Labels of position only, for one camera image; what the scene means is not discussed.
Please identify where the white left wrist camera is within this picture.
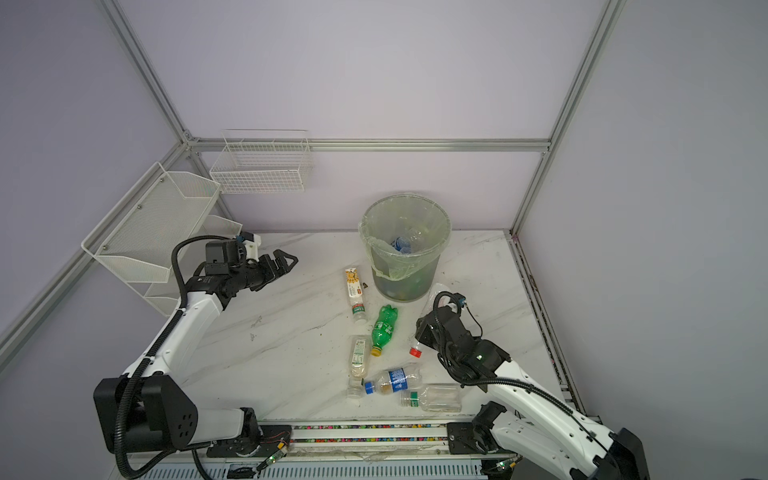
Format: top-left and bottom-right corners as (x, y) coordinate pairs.
(236, 231), (262, 261)

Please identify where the white mesh two-tier shelf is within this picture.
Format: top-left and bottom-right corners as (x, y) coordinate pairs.
(81, 163), (242, 317)

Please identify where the clear bottle red cap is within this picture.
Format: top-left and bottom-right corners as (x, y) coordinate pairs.
(409, 283), (448, 359)

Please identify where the clear bottle green cap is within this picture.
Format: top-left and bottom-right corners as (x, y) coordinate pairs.
(400, 384), (462, 413)

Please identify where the white wire wall basket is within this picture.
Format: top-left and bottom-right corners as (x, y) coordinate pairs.
(210, 129), (314, 194)

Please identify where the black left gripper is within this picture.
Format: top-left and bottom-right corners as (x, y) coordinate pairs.
(232, 249), (297, 293)

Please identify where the green soda bottle yellow cap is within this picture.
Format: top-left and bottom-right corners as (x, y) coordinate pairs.
(371, 305), (398, 357)

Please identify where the clear bottle sunflower label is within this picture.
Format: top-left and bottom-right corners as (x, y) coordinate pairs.
(345, 267), (368, 322)

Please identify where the small bottle green white label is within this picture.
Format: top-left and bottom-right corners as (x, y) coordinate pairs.
(347, 336), (370, 399)

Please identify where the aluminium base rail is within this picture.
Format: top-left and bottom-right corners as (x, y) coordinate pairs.
(119, 413), (625, 480)

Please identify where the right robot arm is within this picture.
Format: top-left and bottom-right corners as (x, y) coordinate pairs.
(415, 306), (650, 479)

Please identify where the grey mesh waste bin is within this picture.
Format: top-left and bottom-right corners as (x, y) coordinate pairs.
(358, 193), (452, 304)

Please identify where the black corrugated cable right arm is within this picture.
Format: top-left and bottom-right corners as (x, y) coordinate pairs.
(431, 290), (613, 457)

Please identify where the bottle blue label white cap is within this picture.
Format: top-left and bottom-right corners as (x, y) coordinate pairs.
(391, 236), (421, 255)

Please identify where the green plastic bin liner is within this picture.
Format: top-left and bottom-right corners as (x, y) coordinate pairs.
(357, 193), (452, 282)

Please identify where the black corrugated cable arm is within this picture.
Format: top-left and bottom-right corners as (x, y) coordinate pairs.
(112, 235), (241, 480)
(431, 290), (613, 457)

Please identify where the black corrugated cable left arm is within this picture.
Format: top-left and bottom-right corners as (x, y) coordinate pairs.
(112, 235), (241, 480)

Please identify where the aluminium frame profile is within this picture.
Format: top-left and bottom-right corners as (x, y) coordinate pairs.
(1, 1), (625, 376)

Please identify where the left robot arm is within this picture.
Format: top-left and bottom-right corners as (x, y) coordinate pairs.
(93, 234), (298, 456)

